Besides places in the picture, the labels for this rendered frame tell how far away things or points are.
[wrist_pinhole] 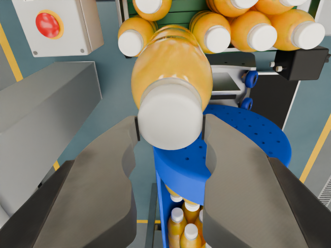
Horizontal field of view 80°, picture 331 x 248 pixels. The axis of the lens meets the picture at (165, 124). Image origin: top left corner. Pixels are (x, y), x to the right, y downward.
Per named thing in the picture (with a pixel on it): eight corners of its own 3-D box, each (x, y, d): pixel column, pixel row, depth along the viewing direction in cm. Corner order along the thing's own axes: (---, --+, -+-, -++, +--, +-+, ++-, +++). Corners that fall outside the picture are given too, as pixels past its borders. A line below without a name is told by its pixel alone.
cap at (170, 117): (201, 131, 14) (204, 147, 12) (147, 135, 14) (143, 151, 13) (199, 77, 12) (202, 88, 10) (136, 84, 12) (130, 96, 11)
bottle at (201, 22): (182, 28, 50) (186, 41, 34) (203, 3, 47) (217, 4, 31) (202, 47, 52) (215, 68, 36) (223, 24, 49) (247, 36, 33)
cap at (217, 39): (200, 40, 34) (201, 42, 33) (216, 20, 32) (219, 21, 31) (215, 55, 35) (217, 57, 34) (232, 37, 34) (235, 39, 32)
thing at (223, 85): (189, 81, 55) (193, 102, 44) (189, 73, 53) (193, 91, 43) (226, 80, 54) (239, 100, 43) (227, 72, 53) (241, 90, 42)
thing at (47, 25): (43, 37, 33) (39, 38, 32) (35, 13, 31) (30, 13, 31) (64, 36, 33) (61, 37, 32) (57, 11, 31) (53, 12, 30)
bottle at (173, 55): (198, 72, 30) (224, 148, 14) (152, 77, 31) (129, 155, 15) (196, 20, 27) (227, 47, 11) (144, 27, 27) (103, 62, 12)
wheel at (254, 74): (243, 89, 50) (250, 91, 49) (246, 72, 48) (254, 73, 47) (249, 83, 53) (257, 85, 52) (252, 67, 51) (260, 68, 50)
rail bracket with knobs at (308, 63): (262, 68, 55) (279, 81, 46) (268, 41, 51) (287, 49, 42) (299, 67, 54) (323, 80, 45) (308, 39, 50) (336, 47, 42)
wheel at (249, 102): (238, 115, 54) (246, 117, 53) (241, 100, 52) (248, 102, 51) (245, 108, 57) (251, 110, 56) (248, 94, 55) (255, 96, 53)
